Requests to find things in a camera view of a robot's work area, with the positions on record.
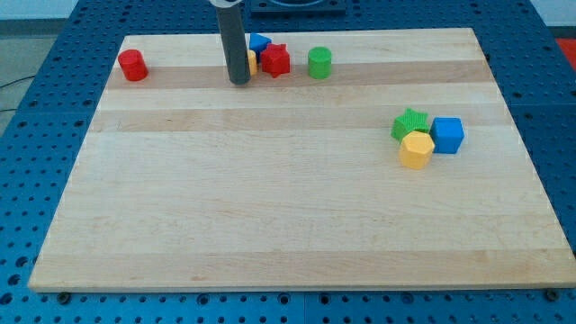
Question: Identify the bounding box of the blue cube block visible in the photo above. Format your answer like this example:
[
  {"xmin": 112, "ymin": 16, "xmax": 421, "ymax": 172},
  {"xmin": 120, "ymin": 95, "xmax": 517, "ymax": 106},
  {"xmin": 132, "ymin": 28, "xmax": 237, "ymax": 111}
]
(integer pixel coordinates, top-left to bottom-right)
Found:
[{"xmin": 429, "ymin": 117, "xmax": 464, "ymax": 154}]

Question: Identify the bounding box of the black cable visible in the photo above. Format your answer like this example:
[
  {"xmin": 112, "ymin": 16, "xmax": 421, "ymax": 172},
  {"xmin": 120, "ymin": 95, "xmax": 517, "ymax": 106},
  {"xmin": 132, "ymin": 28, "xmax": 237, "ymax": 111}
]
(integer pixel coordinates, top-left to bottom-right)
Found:
[{"xmin": 0, "ymin": 74, "xmax": 36, "ymax": 113}]

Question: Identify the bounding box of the red star block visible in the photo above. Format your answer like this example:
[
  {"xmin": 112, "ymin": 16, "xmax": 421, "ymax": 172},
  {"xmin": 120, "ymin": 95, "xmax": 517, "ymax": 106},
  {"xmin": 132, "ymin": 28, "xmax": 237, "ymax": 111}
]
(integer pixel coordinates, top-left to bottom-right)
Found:
[{"xmin": 260, "ymin": 43, "xmax": 291, "ymax": 78}]

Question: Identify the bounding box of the green cylinder block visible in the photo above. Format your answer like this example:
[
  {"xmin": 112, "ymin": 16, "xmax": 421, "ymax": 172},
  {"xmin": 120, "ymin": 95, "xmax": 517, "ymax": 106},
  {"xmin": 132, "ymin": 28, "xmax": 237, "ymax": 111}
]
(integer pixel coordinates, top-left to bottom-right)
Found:
[{"xmin": 308, "ymin": 47, "xmax": 332, "ymax": 79}]

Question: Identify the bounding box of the green star block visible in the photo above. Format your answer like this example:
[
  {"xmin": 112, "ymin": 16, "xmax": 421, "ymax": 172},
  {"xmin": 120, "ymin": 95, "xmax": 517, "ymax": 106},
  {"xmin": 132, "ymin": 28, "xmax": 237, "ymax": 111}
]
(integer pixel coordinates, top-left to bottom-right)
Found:
[{"xmin": 391, "ymin": 108, "xmax": 430, "ymax": 142}]

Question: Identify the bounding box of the yellow heart block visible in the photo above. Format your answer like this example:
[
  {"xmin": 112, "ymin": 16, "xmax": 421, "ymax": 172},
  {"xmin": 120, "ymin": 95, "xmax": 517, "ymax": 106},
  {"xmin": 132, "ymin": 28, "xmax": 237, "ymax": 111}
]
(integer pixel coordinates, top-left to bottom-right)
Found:
[{"xmin": 247, "ymin": 49, "xmax": 258, "ymax": 76}]

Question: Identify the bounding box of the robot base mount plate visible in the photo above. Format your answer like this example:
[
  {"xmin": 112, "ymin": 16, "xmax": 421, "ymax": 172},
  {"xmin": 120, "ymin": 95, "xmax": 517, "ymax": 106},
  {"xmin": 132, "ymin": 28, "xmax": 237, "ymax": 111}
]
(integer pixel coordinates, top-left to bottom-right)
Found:
[{"xmin": 247, "ymin": 0, "xmax": 347, "ymax": 17}]

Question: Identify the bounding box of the yellow hexagon block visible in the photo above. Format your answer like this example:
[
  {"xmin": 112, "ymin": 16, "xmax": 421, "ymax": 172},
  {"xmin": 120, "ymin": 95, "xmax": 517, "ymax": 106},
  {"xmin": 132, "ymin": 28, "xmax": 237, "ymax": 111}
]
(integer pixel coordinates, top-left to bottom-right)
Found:
[{"xmin": 399, "ymin": 130, "xmax": 435, "ymax": 170}]

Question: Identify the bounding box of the red cylinder block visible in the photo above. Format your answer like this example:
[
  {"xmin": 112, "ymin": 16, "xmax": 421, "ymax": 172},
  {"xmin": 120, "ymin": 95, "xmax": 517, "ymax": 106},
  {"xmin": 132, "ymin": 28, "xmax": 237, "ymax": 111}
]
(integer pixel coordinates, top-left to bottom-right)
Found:
[{"xmin": 117, "ymin": 49, "xmax": 149, "ymax": 82}]

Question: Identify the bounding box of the blue triangle block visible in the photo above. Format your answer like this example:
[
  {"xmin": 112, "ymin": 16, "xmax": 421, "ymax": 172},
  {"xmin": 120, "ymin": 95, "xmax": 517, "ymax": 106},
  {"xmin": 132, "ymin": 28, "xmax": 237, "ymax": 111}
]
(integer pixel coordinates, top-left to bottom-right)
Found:
[{"xmin": 248, "ymin": 33, "xmax": 272, "ymax": 62}]

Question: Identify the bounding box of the wooden board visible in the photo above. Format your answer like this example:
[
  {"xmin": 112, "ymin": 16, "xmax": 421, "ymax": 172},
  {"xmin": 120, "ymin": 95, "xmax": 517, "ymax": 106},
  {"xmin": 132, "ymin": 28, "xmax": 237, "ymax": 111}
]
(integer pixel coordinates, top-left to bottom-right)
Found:
[{"xmin": 29, "ymin": 28, "xmax": 575, "ymax": 293}]

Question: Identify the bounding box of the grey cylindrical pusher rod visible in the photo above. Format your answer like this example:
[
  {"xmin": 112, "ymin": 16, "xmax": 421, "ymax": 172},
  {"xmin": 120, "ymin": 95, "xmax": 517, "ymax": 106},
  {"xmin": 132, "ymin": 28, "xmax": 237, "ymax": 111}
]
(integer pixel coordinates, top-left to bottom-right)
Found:
[{"xmin": 210, "ymin": 0, "xmax": 251, "ymax": 86}]

